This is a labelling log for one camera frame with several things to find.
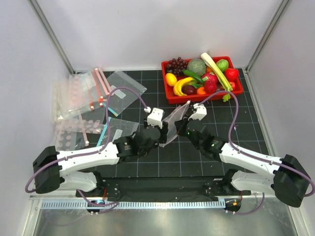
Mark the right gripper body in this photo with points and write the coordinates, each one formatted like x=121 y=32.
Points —
x=183 y=131

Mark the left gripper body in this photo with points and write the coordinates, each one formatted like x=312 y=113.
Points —
x=162 y=138

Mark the pink dotted zip bag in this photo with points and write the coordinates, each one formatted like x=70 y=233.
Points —
x=175 y=116

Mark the red textured fruit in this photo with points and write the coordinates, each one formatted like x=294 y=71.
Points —
x=210 y=87

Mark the green celery stalk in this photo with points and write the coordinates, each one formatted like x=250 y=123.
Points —
x=222 y=79

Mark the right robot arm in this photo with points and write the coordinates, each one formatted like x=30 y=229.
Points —
x=284 y=178

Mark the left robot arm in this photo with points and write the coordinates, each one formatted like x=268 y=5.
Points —
x=63 y=169

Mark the orange zipper bag stack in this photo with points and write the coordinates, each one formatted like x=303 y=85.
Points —
x=79 y=93

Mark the orange tangerine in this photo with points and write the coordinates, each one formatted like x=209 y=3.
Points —
x=201 y=91

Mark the red plastic bin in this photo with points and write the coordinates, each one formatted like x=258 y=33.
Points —
x=174 y=99

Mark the dark red apple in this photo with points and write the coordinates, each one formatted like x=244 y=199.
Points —
x=189 y=90

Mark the yellow banana bunch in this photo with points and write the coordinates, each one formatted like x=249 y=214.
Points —
x=177 y=89

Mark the pink dragon fruit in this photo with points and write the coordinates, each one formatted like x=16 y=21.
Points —
x=210 y=76

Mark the yellow lemon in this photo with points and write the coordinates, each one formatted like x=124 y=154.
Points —
x=170 y=79

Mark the red tomato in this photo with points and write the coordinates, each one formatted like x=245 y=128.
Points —
x=233 y=85

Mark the green chili pepper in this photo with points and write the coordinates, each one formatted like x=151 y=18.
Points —
x=193 y=75

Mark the green cantaloupe melon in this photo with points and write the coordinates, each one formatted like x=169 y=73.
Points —
x=197 y=66

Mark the dark purple grapes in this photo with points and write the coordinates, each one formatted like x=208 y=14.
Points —
x=176 y=66

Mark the green leafy cabbage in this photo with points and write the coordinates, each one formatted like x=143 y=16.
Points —
x=223 y=65

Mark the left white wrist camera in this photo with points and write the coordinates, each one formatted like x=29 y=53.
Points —
x=155 y=117

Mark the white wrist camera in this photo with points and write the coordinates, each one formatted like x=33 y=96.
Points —
x=155 y=117
x=199 y=112

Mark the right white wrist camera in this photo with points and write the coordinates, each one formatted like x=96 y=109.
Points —
x=199 y=112

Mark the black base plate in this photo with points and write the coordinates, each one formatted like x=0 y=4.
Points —
x=164 y=189

